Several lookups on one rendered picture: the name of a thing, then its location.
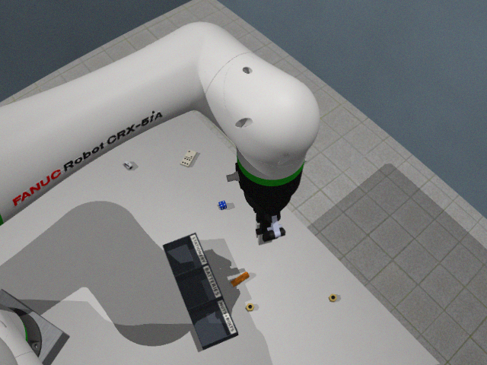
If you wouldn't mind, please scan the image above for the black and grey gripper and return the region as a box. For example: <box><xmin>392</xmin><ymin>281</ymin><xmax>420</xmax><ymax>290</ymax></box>
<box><xmin>244</xmin><ymin>192</ymin><xmax>291</xmax><ymax>245</ymax></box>

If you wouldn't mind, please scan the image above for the dark grey three-compartment bin rack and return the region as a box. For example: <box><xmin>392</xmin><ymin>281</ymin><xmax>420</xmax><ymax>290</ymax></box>
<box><xmin>162</xmin><ymin>233</ymin><xmax>238</xmax><ymax>350</ymax></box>

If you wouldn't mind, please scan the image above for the orange aa battery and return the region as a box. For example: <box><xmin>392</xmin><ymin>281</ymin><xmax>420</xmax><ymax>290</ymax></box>
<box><xmin>229</xmin><ymin>272</ymin><xmax>249</xmax><ymax>288</ymax></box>

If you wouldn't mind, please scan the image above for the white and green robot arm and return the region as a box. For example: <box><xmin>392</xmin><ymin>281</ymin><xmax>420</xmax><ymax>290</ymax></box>
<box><xmin>0</xmin><ymin>22</ymin><xmax>320</xmax><ymax>365</ymax></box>

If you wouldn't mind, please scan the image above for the white domino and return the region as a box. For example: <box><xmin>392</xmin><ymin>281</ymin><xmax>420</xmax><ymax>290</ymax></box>
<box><xmin>180</xmin><ymin>150</ymin><xmax>197</xmax><ymax>167</ymax></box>

